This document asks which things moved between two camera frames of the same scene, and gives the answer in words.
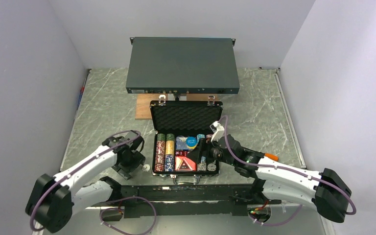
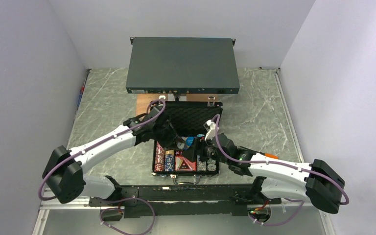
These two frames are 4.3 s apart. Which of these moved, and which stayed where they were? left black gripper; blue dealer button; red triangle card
Moved: left black gripper
Stayed: blue dealer button; red triangle card
